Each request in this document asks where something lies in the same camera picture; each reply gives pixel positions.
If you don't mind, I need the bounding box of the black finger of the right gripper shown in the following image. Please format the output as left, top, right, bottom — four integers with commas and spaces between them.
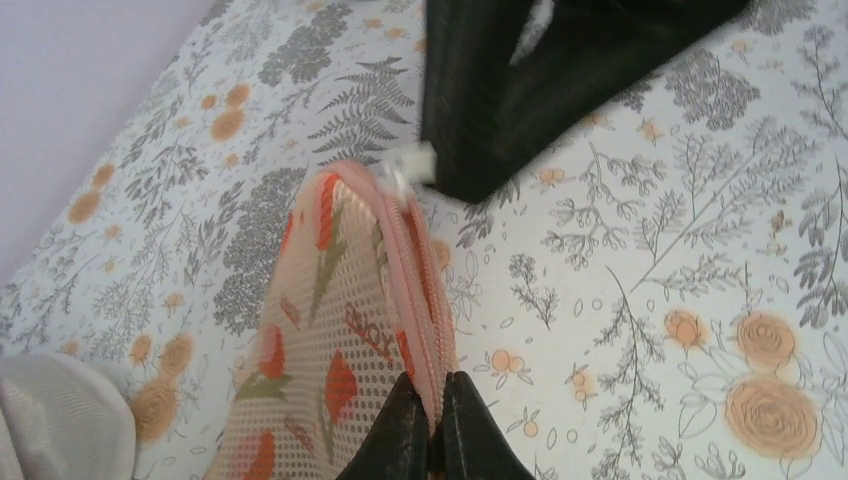
420, 0, 745, 203

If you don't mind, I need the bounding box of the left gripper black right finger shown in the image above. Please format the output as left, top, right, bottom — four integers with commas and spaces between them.
438, 371, 533, 480

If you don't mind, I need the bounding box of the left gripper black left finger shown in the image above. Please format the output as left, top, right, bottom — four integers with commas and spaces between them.
337, 373, 429, 480

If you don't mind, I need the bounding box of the floral mesh bra laundry bag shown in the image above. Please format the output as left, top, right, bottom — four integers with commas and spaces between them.
206, 143, 457, 479

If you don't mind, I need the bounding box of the pink-trimmed white cylindrical laundry bag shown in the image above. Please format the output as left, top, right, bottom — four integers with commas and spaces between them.
1, 353, 137, 480

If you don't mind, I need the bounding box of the floral patterned table cloth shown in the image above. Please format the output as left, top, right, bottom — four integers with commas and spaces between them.
1, 1, 847, 479

